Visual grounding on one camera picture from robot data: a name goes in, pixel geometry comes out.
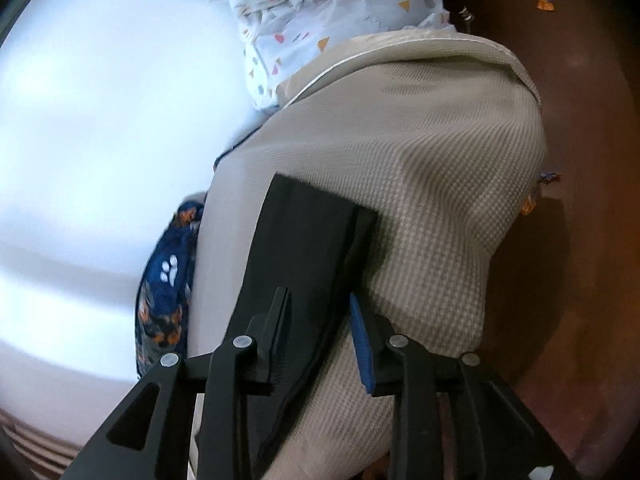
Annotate navy dog print blanket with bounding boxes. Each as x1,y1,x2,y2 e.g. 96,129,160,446
134,192,208,377

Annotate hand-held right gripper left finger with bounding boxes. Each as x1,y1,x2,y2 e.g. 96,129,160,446
60,286,293,480

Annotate white triangle print cloth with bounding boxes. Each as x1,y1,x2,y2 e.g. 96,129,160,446
207,0,459,113

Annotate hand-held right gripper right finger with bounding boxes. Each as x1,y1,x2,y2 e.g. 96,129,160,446
348,292,583,480

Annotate black pants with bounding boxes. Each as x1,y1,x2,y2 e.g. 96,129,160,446
195,172,379,480

